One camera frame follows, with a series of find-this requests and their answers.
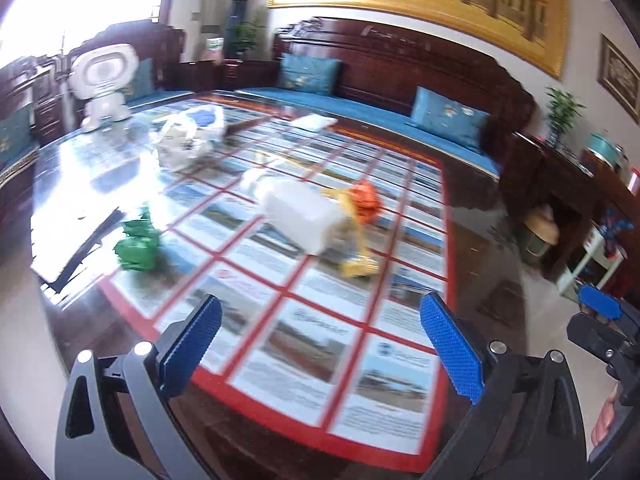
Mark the person's right hand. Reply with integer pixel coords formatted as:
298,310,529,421
591,394,620,447

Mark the green bin with tan lid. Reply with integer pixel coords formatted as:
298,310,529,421
520,204,561,264

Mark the dark wooden armchair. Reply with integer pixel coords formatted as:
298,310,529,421
65,25,187,107

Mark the dark wooden side sofa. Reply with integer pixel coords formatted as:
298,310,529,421
0,57,72,196

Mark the white printed plastic bag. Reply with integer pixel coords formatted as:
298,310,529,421
152,112,214,171

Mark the bamboo plant in vase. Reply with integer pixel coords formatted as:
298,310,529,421
542,86,587,149

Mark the orange crumpled paper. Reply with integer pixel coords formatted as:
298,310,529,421
348,181,384,225

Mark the dark wooden corner table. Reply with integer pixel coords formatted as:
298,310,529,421
164,59,281,92

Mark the white plastic bottle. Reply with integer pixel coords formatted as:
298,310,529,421
241,169,349,256

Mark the white flat packet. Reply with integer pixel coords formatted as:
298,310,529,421
292,112,337,132

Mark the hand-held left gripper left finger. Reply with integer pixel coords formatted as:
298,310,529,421
55,292,224,480

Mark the green crumpled paper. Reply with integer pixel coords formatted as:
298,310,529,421
114,207,162,272

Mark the window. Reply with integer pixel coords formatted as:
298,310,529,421
0,0,172,63

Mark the tall black tower appliance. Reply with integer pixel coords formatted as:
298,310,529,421
227,0,249,58

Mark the blue floral pillow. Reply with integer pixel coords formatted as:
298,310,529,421
405,86,492,155
276,52,344,96
0,107,34,166

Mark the white robot toy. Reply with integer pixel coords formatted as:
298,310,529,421
69,44,140,133

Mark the white small shelf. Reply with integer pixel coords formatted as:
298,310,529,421
556,219,627,297

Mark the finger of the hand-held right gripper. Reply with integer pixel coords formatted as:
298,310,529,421
567,285,640,376

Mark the small dark framed picture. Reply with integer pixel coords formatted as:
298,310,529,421
598,34,640,126

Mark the gold framed tree painting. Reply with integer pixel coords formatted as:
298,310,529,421
266,0,572,81

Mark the red grid poster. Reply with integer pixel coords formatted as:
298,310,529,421
100,92,448,458

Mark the dark wooden cabinet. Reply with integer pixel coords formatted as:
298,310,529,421
500,131,640,287

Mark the clear bag with blue item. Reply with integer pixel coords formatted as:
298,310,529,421
187,105,226,143

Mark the teal pot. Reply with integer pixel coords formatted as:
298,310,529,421
586,132,622,167

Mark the blue armchair cushion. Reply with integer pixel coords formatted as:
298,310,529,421
122,58,154,103

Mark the small green potted plant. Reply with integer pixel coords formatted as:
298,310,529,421
232,21,259,58

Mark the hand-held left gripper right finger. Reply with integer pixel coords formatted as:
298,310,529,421
419,291,587,480

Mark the blue sofa seat cushion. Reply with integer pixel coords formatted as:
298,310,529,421
235,87,503,179

